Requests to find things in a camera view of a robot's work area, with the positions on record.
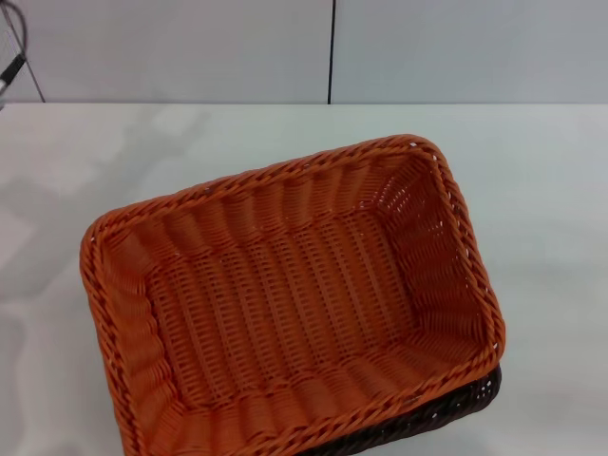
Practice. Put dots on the dark brown woven basket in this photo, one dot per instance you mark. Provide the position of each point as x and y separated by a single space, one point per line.
427 423

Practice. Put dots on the orange woven basket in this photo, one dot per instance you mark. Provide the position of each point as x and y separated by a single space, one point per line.
294 304

